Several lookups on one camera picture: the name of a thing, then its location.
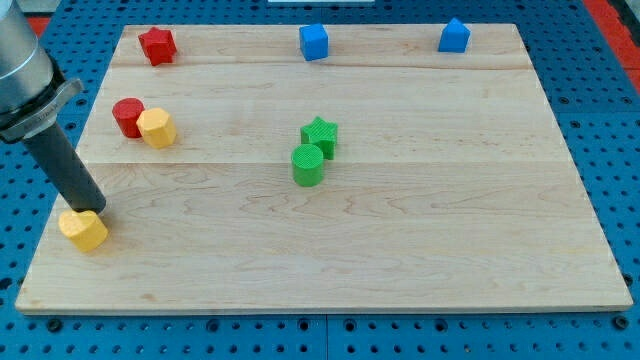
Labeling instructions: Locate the blue cube block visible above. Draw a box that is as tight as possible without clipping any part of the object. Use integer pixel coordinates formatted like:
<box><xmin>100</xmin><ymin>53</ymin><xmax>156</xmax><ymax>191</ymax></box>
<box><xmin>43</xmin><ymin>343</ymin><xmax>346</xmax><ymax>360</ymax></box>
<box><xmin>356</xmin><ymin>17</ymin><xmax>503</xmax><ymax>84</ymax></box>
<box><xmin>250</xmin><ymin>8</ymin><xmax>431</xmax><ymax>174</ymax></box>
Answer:
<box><xmin>299</xmin><ymin>23</ymin><xmax>329</xmax><ymax>61</ymax></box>

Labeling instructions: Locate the blue pentagon block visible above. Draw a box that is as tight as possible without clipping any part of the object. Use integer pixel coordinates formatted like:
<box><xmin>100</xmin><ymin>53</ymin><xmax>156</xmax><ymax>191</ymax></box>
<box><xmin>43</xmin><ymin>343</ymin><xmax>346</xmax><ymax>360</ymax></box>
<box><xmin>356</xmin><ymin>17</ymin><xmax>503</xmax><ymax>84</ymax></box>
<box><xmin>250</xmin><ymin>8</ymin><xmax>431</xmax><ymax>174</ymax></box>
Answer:
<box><xmin>438</xmin><ymin>18</ymin><xmax>471</xmax><ymax>53</ymax></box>

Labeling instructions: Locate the red star block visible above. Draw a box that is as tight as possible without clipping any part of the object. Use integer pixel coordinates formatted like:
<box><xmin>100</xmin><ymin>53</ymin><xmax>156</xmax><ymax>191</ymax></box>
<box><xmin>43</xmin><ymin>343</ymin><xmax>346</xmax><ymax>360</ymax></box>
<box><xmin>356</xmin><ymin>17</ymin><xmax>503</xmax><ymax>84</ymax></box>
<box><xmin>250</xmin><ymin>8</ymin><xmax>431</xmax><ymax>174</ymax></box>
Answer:
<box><xmin>138</xmin><ymin>27</ymin><xmax>177</xmax><ymax>66</ymax></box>

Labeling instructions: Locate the wooden board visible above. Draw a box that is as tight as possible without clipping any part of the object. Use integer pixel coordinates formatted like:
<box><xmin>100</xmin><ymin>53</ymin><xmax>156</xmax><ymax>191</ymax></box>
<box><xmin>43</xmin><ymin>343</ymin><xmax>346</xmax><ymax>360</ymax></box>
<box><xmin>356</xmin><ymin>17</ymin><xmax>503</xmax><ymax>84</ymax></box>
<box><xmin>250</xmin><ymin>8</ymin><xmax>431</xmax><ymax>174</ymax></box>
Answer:
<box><xmin>15</xmin><ymin>24</ymin><xmax>633</xmax><ymax>315</ymax></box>

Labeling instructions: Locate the yellow heart block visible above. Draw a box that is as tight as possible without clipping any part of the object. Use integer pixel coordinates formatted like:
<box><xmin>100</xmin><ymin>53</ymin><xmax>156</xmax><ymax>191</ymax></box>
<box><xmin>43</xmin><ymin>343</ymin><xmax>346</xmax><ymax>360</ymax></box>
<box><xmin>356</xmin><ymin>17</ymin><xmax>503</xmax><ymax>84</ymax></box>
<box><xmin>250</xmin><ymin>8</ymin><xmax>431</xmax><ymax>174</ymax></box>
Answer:
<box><xmin>58</xmin><ymin>210</ymin><xmax>109</xmax><ymax>252</ymax></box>

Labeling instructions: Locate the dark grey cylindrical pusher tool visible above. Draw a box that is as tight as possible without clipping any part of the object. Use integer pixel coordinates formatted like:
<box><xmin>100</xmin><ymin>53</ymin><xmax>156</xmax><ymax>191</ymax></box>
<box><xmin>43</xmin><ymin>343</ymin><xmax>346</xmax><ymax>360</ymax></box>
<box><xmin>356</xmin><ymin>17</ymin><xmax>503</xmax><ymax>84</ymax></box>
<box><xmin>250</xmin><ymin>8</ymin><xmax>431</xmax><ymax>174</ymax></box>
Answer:
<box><xmin>22</xmin><ymin>123</ymin><xmax>106</xmax><ymax>214</ymax></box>

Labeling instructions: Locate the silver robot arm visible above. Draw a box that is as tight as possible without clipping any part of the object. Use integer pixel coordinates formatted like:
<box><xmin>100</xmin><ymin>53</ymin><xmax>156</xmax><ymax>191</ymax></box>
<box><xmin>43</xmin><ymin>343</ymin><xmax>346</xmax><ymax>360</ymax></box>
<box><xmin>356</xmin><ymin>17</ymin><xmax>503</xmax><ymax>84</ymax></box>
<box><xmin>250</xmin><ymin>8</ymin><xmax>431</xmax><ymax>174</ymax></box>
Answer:
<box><xmin>1</xmin><ymin>0</ymin><xmax>84</xmax><ymax>143</ymax></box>

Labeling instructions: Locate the green star block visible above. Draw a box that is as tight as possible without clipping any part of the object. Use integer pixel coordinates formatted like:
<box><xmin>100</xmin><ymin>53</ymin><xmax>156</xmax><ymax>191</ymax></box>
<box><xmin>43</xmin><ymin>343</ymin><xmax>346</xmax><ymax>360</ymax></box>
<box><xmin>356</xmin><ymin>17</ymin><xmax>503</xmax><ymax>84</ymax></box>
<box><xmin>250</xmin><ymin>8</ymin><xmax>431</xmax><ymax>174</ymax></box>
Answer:
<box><xmin>300</xmin><ymin>116</ymin><xmax>338</xmax><ymax>160</ymax></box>

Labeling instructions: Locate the yellow hexagon block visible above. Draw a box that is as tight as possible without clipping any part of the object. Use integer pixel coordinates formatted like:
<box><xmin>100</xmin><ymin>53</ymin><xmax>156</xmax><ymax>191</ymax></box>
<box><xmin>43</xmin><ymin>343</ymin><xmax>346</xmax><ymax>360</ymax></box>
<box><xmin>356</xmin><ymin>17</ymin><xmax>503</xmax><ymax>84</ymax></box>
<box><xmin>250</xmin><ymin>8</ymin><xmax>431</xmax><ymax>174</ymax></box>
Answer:
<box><xmin>136</xmin><ymin>108</ymin><xmax>177</xmax><ymax>149</ymax></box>

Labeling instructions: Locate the green cylinder block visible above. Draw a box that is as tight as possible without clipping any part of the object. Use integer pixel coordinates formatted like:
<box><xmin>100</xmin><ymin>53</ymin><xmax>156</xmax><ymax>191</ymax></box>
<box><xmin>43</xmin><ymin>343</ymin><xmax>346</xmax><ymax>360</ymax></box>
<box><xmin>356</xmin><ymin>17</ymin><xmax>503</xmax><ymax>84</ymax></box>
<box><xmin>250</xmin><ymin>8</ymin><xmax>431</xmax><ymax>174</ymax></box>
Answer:
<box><xmin>291</xmin><ymin>144</ymin><xmax>324</xmax><ymax>187</ymax></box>

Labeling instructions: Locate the red cylinder block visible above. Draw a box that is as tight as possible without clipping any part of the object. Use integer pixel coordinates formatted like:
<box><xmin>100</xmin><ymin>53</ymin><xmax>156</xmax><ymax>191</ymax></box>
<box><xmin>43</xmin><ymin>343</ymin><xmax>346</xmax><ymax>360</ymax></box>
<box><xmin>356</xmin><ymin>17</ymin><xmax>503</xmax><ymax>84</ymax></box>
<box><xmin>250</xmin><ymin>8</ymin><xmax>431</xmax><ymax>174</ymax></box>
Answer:
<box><xmin>112</xmin><ymin>98</ymin><xmax>145</xmax><ymax>138</ymax></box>

